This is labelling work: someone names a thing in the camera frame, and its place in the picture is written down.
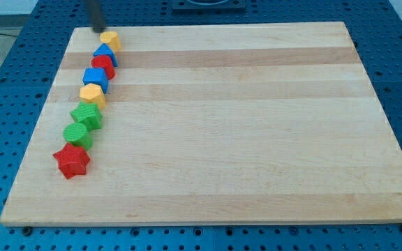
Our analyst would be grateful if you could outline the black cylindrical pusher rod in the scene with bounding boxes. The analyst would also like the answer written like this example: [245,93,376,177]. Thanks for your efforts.
[83,0,107,33]

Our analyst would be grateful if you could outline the red round block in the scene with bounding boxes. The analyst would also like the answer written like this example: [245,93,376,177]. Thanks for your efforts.
[91,54,116,79]

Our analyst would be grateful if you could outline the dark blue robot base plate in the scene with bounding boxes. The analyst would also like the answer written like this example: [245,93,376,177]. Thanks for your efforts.
[170,0,246,11]

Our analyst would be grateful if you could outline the wooden board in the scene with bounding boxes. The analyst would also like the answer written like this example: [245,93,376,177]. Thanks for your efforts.
[0,22,402,227]

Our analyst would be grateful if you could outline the blue cube block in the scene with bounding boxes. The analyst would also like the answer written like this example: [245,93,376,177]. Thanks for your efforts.
[82,68,109,93]

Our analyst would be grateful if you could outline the blue triangle block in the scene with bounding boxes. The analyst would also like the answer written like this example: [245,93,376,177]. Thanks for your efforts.
[93,43,118,67]

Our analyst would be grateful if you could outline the yellow hexagon block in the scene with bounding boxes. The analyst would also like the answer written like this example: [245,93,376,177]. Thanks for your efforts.
[79,83,106,109]

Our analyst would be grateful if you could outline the yellow heart block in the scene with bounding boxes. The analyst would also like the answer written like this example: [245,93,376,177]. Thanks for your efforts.
[99,31,121,52]

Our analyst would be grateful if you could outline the green cylinder block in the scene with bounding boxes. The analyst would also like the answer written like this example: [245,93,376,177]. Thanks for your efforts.
[62,123,94,150]

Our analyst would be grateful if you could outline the red star block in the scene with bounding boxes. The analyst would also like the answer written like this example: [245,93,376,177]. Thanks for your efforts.
[52,143,91,179]

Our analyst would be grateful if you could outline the green star block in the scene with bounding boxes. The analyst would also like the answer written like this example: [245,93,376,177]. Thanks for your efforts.
[70,101,103,131]

